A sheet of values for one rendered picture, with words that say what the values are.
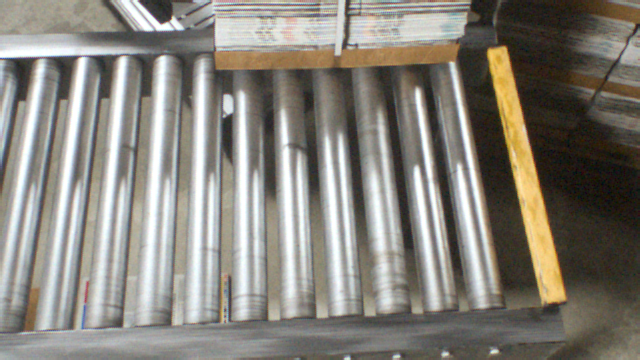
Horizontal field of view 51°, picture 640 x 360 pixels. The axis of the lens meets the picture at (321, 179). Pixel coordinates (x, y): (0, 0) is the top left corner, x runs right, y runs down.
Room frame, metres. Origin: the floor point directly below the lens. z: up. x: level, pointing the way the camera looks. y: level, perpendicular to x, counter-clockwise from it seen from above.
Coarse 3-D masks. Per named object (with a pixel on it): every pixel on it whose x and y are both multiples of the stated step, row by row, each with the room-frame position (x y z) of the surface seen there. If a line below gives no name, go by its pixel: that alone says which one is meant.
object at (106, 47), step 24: (480, 24) 0.78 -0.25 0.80; (0, 48) 0.68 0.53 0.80; (24, 48) 0.69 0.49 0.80; (48, 48) 0.69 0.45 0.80; (72, 48) 0.69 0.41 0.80; (96, 48) 0.69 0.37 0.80; (120, 48) 0.70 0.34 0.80; (144, 48) 0.70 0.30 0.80; (168, 48) 0.70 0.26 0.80; (192, 48) 0.70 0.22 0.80; (480, 48) 0.74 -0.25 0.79; (144, 72) 0.69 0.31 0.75; (192, 72) 0.69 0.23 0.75; (264, 72) 0.71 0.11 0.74; (384, 72) 0.73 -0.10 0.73; (480, 72) 0.74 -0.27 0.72; (24, 96) 0.66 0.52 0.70; (144, 96) 0.69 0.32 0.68
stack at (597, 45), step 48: (624, 0) 0.99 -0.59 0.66; (528, 48) 1.02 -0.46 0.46; (576, 48) 1.00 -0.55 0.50; (624, 48) 1.00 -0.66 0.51; (480, 96) 1.04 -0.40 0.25; (528, 96) 1.02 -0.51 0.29; (576, 96) 0.99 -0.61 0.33; (624, 96) 0.97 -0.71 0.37; (480, 144) 1.02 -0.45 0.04; (576, 144) 0.98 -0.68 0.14; (624, 144) 0.95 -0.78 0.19
